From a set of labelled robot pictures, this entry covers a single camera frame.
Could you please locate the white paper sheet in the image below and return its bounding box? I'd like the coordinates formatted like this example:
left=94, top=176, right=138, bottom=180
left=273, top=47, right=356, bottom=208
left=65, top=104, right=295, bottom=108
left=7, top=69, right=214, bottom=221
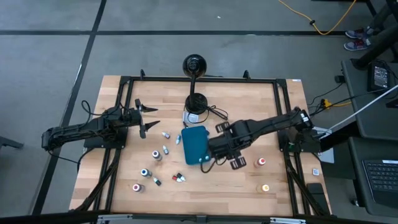
left=318, top=146, right=335, bottom=164

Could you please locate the black power brick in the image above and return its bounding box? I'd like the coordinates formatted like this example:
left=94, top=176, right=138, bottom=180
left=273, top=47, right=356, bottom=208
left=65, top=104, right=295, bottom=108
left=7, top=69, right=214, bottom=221
left=366, top=60, right=391, bottom=93

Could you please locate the black laptop keyboard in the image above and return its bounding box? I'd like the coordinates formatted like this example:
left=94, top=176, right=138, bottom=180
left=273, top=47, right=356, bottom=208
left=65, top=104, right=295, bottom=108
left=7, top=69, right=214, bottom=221
left=361, top=159, right=398, bottom=210

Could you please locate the teal plastic bin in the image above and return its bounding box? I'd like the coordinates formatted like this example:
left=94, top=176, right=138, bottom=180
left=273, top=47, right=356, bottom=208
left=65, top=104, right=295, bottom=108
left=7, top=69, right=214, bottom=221
left=181, top=125, right=211, bottom=166

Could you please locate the person's shoe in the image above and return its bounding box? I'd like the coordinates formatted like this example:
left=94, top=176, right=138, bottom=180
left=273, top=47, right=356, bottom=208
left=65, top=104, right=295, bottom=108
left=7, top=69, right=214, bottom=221
left=345, top=27, right=373, bottom=40
left=343, top=39, right=371, bottom=52

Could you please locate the white rod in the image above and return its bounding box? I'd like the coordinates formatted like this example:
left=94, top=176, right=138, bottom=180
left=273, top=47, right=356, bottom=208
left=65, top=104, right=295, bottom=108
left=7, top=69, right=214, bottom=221
left=323, top=84, right=398, bottom=134

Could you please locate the grey chair foot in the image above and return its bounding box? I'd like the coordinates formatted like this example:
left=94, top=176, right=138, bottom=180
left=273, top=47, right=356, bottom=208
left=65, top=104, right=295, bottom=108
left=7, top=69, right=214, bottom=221
left=0, top=136, right=24, bottom=150

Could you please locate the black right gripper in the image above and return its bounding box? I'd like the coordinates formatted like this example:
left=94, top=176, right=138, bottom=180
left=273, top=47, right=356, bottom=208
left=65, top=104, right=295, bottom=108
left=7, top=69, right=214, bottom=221
left=208, top=121, right=249, bottom=170

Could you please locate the black lamp cable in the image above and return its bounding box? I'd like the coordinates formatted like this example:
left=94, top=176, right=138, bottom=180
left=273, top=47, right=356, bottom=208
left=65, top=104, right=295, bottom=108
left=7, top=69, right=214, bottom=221
left=183, top=105, right=230, bottom=128

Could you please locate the black flat device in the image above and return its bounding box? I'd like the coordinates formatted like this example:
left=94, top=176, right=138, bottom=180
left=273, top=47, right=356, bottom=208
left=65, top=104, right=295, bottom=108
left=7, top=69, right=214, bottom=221
left=306, top=182, right=330, bottom=215

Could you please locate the dark grey side desk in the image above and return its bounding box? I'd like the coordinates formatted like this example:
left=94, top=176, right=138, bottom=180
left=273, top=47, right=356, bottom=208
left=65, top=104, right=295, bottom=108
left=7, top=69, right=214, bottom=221
left=347, top=136, right=398, bottom=218

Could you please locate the person's leg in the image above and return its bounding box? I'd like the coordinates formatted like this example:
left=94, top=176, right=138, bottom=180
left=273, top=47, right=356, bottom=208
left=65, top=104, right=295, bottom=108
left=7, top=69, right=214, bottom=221
left=368, top=1, right=396, bottom=32
left=365, top=26, right=398, bottom=47

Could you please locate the black desk leg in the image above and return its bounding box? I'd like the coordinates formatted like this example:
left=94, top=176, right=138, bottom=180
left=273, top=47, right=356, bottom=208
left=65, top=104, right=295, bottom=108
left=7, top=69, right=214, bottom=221
left=351, top=26, right=398, bottom=71

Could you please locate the yellow extension cable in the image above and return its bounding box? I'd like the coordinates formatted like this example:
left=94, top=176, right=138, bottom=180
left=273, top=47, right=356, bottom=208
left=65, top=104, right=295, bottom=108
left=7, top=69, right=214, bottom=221
left=278, top=0, right=357, bottom=35

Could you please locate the black side desk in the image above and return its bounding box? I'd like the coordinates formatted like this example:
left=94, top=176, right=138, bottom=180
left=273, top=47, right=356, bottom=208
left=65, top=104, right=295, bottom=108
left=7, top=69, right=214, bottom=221
left=340, top=58, right=398, bottom=141

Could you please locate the silver camera mount rail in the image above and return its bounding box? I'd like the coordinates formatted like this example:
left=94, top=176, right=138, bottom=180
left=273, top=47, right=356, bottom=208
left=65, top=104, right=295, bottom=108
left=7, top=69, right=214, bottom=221
left=96, top=213, right=307, bottom=224

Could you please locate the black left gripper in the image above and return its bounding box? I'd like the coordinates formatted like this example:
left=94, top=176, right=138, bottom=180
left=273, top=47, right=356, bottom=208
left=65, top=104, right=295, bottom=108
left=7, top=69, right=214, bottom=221
left=126, top=98, right=161, bottom=139

